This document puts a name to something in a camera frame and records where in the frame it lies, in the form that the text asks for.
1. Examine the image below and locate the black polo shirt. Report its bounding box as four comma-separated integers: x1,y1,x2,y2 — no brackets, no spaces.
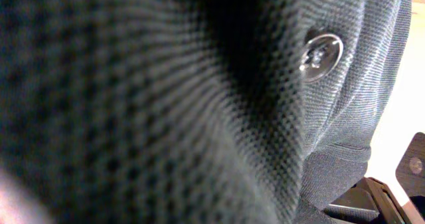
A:
1,0,412,223

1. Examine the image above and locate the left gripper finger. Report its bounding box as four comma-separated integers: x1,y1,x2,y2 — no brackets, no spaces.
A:
324,177,412,224

